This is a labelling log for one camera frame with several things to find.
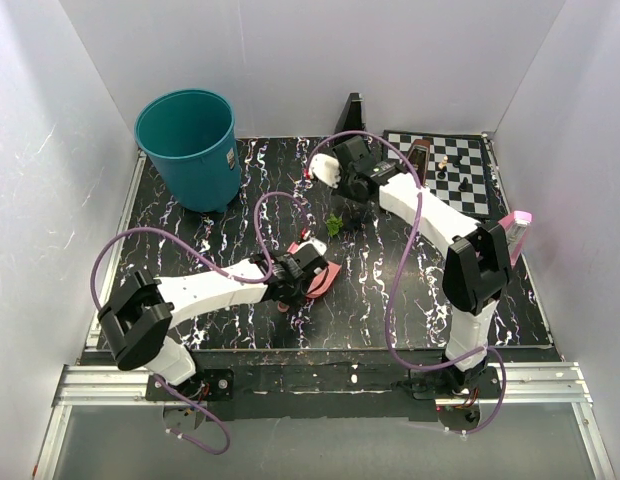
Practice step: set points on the brown wooden metronome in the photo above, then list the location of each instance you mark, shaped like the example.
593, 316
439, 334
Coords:
419, 157

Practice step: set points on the teal plastic waste bin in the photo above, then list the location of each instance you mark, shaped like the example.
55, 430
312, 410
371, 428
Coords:
189, 136

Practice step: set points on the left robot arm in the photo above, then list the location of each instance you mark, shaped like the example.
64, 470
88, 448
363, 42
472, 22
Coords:
137, 317

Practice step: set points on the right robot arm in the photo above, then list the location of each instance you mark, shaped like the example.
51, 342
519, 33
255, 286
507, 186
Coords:
478, 264

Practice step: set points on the pink dustpan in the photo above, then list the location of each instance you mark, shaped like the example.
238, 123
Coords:
320, 284

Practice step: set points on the aluminium rail frame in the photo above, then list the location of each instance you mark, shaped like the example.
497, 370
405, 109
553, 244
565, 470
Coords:
312, 400

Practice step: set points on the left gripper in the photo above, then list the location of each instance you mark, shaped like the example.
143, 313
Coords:
295, 300

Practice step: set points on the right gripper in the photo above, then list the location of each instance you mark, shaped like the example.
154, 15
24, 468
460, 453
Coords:
341, 190

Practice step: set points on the pink metronome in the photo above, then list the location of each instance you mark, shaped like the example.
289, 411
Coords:
515, 226

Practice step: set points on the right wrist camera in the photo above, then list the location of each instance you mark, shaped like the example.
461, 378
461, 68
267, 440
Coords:
325, 169

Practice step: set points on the black metronome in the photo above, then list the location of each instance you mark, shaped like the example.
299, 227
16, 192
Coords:
352, 117

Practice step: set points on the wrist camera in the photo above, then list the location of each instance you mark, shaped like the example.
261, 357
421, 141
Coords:
308, 239
325, 169

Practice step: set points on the black white chessboard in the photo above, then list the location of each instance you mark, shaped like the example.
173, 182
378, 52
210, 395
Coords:
475, 202

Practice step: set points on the green paper scrap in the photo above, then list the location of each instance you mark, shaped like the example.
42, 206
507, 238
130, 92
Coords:
334, 225

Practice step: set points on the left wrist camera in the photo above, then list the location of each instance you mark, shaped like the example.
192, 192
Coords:
308, 239

